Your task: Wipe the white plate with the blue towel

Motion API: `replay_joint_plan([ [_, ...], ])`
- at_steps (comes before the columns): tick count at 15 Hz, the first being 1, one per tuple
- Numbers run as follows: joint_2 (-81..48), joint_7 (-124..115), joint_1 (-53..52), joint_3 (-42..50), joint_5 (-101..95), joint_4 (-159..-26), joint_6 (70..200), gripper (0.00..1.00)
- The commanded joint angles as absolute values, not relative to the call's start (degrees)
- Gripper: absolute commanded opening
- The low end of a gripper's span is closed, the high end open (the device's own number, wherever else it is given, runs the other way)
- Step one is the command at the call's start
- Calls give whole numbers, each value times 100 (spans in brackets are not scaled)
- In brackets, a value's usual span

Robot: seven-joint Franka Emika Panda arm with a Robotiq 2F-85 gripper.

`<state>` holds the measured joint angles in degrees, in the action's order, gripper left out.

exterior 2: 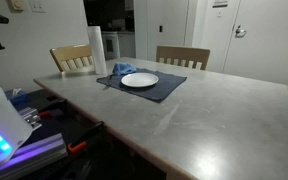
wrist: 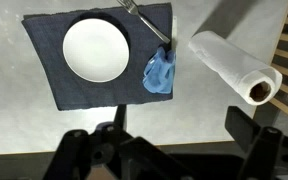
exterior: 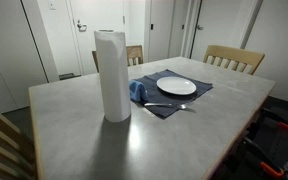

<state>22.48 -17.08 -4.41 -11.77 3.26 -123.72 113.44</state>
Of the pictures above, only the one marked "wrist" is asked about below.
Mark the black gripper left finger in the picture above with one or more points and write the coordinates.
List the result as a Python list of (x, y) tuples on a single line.
[(84, 156)]

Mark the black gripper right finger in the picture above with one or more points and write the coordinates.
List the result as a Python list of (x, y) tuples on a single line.
[(260, 153)]

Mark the blue towel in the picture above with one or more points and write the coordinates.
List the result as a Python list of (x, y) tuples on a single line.
[(159, 71)]

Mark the white paper towel roll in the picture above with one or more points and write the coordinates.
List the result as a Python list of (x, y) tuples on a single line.
[(227, 63)]

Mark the white round plate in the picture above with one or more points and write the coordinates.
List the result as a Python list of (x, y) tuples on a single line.
[(95, 50)]

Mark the dark blue placemat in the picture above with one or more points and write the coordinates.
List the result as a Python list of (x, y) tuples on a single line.
[(50, 50)]

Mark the silver metal fork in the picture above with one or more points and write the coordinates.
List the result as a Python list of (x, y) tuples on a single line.
[(150, 26)]

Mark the white tape strip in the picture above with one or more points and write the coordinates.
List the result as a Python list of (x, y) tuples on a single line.
[(174, 30)]

